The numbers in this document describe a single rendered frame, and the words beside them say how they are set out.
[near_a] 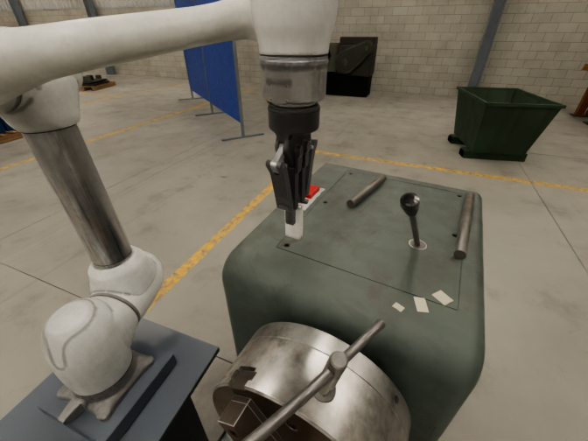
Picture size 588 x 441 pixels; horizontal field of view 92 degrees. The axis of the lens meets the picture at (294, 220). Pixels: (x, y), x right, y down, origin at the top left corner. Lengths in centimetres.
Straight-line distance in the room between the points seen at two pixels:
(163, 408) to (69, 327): 35
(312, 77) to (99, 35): 30
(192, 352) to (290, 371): 67
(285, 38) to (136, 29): 24
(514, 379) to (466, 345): 170
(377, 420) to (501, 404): 164
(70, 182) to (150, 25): 43
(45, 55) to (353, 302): 57
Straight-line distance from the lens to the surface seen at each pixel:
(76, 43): 53
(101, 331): 87
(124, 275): 94
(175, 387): 105
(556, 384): 234
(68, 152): 81
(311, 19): 38
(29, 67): 56
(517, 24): 1050
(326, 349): 47
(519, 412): 211
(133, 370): 102
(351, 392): 46
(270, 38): 39
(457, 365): 52
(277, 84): 40
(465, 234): 70
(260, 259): 58
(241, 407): 48
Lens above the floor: 163
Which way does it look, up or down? 34 degrees down
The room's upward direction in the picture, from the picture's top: straight up
